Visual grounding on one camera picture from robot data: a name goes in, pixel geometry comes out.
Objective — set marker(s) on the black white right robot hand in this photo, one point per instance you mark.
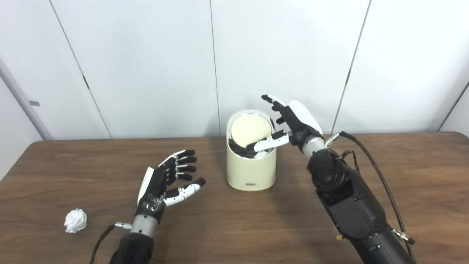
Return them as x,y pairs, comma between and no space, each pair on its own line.
298,121

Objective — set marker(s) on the black bin liner bag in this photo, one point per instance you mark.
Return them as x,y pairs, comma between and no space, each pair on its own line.
238,150

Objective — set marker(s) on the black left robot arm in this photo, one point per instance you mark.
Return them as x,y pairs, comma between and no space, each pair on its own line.
133,247

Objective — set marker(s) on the cream round bin lid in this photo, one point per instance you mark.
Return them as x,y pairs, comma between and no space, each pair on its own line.
249,130

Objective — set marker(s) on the cream-colored bin body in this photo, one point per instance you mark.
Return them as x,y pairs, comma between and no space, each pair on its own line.
251,172

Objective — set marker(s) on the gray wall corner post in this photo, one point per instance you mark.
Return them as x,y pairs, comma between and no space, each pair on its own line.
25,99

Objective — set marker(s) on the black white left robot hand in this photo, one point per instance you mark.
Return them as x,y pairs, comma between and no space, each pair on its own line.
155,183

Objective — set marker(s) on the white paper ball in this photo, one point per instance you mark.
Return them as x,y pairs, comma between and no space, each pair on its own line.
75,220

